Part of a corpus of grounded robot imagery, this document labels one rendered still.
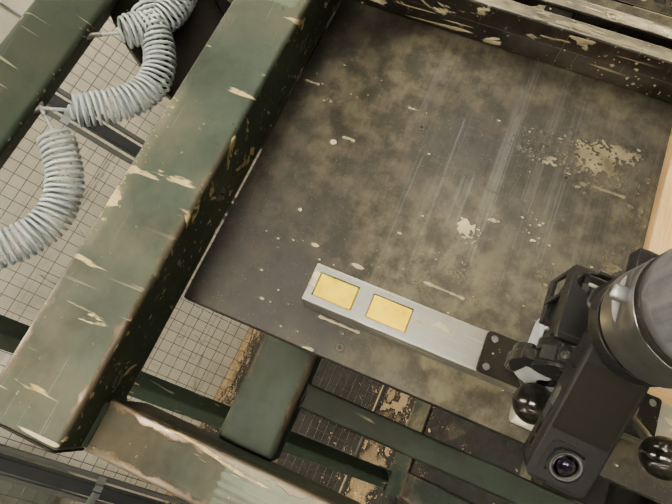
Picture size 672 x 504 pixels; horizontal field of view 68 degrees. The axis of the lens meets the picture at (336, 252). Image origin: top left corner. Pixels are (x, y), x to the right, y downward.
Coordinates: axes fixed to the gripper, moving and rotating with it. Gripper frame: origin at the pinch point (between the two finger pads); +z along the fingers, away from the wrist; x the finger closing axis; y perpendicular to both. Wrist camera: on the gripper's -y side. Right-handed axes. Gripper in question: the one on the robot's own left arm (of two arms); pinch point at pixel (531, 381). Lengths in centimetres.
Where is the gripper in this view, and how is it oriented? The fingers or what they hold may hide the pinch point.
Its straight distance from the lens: 54.7
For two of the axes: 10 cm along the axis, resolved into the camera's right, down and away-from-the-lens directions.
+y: 3.9, -8.7, 2.9
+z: 0.1, 3.2, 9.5
